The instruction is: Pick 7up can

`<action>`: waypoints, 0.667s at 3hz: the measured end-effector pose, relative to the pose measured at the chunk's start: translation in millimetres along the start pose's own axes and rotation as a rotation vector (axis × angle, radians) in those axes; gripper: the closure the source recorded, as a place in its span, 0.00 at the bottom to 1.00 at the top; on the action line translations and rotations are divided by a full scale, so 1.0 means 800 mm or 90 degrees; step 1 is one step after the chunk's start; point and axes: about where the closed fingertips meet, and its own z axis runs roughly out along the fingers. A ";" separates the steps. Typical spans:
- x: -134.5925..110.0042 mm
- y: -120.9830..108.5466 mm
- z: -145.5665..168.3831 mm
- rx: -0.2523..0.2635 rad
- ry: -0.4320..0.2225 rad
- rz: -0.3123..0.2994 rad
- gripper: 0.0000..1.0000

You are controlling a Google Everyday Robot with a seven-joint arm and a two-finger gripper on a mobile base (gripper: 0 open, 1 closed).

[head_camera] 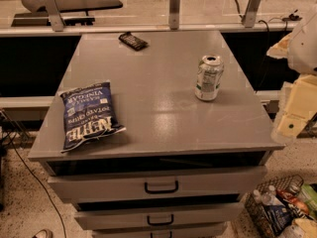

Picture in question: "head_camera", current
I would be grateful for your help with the blue potato chips bag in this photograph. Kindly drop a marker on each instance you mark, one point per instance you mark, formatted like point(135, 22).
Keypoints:
point(88, 115)

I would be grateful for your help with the shoe tip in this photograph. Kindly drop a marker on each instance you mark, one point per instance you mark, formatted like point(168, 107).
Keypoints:
point(44, 233)

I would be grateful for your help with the top grey drawer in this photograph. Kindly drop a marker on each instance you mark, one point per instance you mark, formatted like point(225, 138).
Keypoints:
point(158, 184)

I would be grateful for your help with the clear plastic water bottle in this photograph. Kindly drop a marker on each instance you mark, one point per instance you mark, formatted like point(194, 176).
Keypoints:
point(269, 196)

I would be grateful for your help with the orange snack bag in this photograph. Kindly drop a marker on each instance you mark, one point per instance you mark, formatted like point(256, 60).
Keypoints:
point(289, 197)

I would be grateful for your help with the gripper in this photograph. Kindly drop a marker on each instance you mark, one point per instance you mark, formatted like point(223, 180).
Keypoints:
point(305, 52)

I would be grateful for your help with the middle grey drawer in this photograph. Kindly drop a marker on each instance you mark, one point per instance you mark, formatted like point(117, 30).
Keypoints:
point(158, 216)

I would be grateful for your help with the dark blue snack bag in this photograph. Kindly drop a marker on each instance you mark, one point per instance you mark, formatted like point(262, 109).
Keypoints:
point(278, 216)

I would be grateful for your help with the green snack package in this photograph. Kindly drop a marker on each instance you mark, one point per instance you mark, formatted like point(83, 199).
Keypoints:
point(309, 196)

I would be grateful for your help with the dark chocolate bar wrapper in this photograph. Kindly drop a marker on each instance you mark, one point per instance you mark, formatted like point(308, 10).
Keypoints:
point(132, 41)

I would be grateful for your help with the grey drawer cabinet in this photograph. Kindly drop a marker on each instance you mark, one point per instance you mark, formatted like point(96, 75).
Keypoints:
point(167, 127)

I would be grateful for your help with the bottom grey drawer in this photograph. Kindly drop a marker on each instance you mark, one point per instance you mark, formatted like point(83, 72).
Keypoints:
point(199, 231)

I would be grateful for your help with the right metal glass bracket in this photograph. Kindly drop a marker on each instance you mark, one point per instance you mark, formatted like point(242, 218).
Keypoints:
point(249, 19)

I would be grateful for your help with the left metal glass bracket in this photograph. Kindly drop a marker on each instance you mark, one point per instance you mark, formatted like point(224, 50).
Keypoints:
point(55, 18)

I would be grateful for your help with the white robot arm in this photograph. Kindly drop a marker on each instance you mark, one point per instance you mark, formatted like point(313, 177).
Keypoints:
point(300, 46)

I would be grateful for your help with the white green 7up can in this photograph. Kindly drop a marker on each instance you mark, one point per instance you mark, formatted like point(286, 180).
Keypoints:
point(210, 71)

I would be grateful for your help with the middle metal glass bracket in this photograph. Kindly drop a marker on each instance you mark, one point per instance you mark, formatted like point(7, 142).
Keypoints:
point(173, 15)

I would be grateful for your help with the metal glass bracket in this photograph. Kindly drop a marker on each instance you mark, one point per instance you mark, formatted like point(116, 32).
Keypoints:
point(55, 18)
point(173, 15)
point(249, 19)

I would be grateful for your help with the grey drawer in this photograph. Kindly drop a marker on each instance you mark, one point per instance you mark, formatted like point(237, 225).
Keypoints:
point(158, 216)
point(199, 231)
point(158, 184)

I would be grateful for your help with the wire mesh basket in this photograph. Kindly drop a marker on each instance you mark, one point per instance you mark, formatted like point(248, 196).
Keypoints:
point(256, 208)

